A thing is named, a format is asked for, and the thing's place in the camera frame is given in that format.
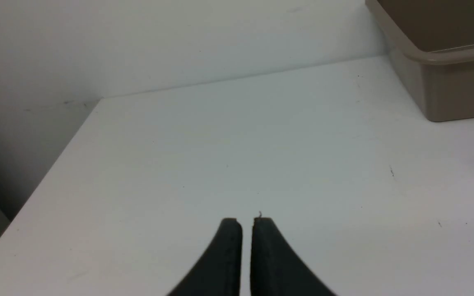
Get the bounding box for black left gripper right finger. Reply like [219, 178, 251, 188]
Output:
[250, 217, 335, 296]

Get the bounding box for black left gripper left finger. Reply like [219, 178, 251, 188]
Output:
[169, 218, 243, 296]

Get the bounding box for tan plastic bin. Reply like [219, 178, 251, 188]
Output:
[365, 0, 474, 122]

